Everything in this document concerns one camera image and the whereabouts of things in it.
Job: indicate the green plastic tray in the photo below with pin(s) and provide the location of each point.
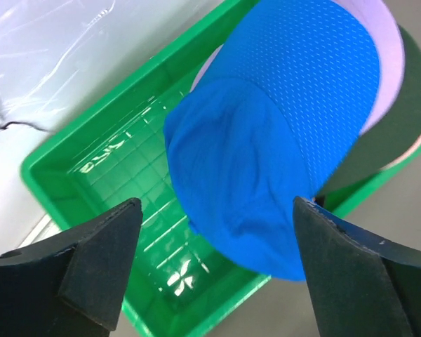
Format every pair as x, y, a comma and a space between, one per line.
179, 284

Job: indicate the lavender baseball cap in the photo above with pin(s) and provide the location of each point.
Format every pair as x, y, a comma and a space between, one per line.
383, 29

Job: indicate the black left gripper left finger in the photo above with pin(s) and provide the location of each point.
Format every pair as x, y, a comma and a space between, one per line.
73, 283

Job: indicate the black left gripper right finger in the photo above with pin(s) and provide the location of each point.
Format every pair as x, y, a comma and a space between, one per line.
360, 283

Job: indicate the dark green baseball cap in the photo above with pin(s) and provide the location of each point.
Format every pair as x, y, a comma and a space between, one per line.
393, 134

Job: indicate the blue baseball cap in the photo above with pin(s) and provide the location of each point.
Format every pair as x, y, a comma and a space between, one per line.
272, 118

